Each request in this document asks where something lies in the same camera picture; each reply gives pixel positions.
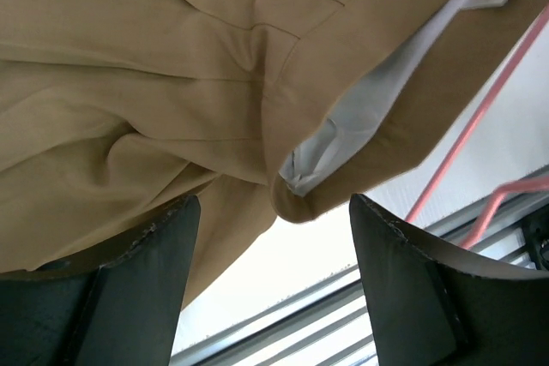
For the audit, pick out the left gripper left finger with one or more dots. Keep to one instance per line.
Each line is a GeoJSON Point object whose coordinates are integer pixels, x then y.
{"type": "Point", "coordinates": [116, 303]}

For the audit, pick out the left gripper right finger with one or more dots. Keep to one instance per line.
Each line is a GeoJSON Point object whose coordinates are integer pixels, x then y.
{"type": "Point", "coordinates": [431, 302]}

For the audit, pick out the pink wire hanger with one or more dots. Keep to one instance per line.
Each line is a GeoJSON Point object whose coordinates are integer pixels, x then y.
{"type": "Point", "coordinates": [529, 185]}

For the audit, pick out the tan pleated skirt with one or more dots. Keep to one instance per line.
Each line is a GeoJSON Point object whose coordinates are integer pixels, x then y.
{"type": "Point", "coordinates": [264, 109]}

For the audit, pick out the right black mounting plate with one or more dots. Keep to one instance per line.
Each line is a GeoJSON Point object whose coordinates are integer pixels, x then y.
{"type": "Point", "coordinates": [535, 233]}

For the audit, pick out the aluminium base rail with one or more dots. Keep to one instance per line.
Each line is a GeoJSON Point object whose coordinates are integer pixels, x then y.
{"type": "Point", "coordinates": [328, 323]}

